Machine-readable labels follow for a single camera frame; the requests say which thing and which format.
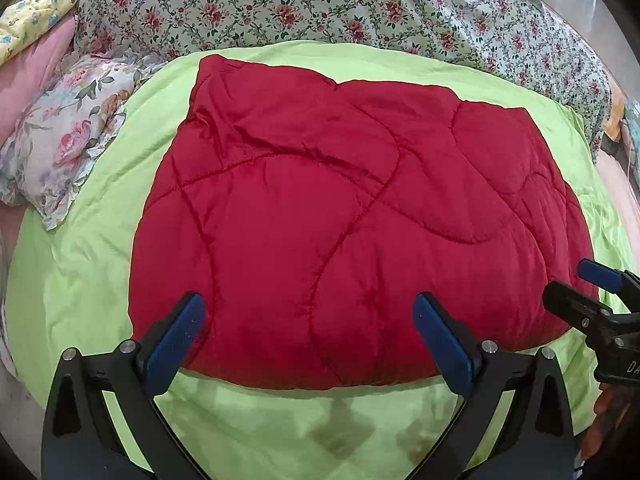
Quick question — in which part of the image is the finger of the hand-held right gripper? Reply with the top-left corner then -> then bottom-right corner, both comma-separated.
577,258 -> 640,295
542,280 -> 617,342

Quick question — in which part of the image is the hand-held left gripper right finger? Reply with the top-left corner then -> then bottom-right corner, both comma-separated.
407,291 -> 576,480

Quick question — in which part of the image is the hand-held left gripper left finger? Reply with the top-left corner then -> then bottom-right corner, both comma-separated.
41,291 -> 207,480

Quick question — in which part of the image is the red quilted blanket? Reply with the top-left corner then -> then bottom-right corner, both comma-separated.
127,54 -> 601,392

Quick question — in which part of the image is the person's right hand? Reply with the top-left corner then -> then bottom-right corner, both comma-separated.
582,382 -> 640,466

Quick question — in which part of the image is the green bed sheet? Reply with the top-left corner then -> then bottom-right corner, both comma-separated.
5,40 -> 633,480

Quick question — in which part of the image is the orange cloth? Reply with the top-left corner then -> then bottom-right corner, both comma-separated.
604,85 -> 627,142

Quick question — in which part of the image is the large flower print pillow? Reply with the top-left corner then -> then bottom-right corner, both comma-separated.
0,52 -> 161,232

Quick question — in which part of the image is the rose print quilt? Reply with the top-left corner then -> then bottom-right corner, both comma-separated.
75,0 -> 623,162

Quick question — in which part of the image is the yellow floral cloth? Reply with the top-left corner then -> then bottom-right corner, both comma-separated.
0,0 -> 91,65

